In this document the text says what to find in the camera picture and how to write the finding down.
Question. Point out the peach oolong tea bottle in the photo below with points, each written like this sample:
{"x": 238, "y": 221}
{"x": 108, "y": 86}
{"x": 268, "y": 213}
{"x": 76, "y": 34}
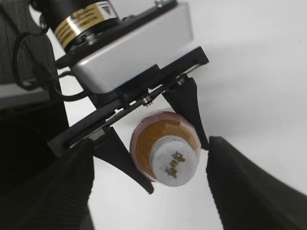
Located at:
{"x": 153, "y": 127}

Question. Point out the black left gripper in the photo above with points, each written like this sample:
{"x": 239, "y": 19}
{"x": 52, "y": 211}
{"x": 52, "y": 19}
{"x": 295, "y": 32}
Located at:
{"x": 172, "y": 82}

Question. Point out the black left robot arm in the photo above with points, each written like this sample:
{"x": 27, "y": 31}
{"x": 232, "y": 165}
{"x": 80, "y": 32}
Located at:
{"x": 83, "y": 27}

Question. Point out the white bottle cap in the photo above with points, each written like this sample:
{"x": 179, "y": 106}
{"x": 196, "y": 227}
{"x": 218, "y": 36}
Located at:
{"x": 174, "y": 160}

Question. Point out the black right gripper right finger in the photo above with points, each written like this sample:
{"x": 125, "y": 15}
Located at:
{"x": 249, "y": 198}

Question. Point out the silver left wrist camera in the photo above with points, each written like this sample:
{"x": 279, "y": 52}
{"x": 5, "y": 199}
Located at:
{"x": 159, "y": 42}

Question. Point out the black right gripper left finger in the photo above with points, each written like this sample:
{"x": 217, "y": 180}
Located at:
{"x": 56, "y": 198}

